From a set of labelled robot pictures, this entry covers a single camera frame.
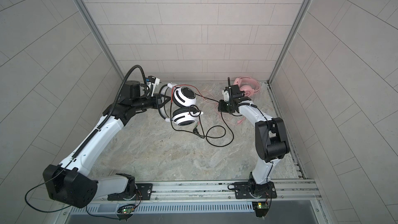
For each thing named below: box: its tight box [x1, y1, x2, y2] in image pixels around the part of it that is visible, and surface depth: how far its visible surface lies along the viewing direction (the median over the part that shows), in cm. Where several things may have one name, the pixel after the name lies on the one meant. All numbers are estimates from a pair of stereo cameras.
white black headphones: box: [158, 82, 204, 126], surface depth 58 cm
